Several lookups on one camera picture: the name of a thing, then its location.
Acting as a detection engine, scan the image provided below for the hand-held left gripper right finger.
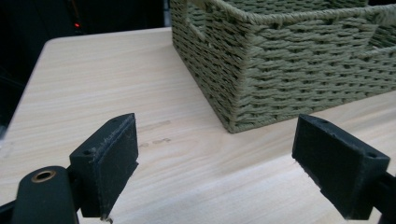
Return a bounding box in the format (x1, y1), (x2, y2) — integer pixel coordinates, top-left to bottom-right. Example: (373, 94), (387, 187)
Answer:
(291, 113), (391, 221)

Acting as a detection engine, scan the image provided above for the green woven basket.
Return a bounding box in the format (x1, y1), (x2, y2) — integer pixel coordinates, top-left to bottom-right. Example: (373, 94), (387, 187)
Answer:
(169, 0), (396, 134)

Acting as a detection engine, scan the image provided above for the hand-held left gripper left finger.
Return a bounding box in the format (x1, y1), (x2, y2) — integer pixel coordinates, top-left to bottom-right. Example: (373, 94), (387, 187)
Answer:
(68, 112), (139, 219)

